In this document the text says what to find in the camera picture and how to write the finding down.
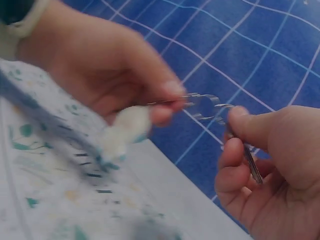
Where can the white round charm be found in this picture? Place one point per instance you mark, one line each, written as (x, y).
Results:
(127, 127)

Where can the person's left hand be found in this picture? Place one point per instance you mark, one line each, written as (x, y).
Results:
(87, 57)

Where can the person's left fingers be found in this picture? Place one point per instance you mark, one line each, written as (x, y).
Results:
(165, 100)

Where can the person's right hand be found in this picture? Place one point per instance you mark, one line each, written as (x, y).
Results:
(285, 170)

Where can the black wrist band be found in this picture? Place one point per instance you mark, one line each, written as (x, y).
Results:
(15, 10)

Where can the silver key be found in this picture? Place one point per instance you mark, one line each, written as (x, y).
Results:
(251, 160)

